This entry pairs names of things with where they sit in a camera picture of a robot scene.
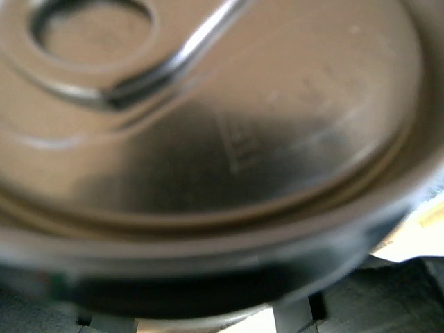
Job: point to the black can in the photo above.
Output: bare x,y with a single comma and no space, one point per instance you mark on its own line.
186,159

